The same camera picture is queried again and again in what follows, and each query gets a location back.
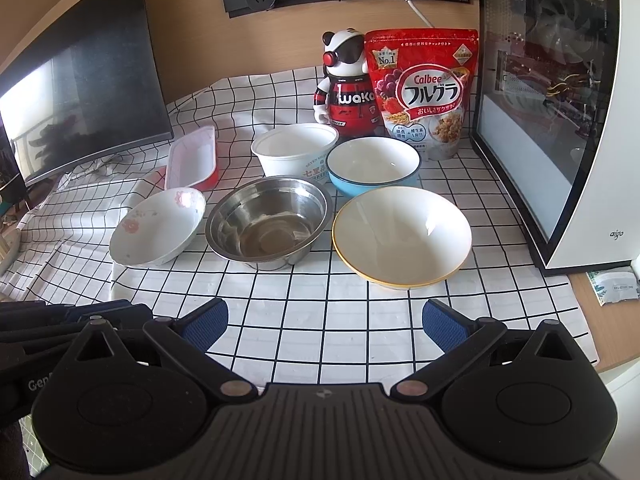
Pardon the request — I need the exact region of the white pink floral bowl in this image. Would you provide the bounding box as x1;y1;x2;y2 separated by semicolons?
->
110;188;206;268

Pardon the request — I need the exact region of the yellow rimmed white bowl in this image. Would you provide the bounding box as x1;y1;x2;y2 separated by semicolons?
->
332;186;472;289

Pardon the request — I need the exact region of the stainless steel bowl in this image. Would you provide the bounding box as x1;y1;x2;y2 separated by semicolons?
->
205;176;333;271

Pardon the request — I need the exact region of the red white rectangular tray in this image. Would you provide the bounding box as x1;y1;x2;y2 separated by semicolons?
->
165;126;219;192

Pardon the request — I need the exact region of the blue white enamel bowl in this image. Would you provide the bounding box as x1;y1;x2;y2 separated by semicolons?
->
326;136;421;198

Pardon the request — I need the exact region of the white paper bowl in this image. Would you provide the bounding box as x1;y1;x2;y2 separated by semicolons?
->
250;122;338;182

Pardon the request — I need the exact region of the small white green packet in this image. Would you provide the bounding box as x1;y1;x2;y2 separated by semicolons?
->
587;266;640;307

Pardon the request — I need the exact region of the white black grid tablecloth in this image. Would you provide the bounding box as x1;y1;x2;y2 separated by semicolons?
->
0;64;600;397

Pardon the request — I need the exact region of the white microwave oven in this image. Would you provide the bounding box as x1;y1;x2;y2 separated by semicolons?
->
472;0;639;274

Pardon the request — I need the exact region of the red Calbee granola bag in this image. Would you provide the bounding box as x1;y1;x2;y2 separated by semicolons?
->
364;27;480;160

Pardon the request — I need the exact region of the red panda robot figurine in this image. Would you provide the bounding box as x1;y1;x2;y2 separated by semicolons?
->
314;28;384;139

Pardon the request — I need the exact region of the black computer monitor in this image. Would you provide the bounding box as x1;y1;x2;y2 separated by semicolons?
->
1;0;172;184

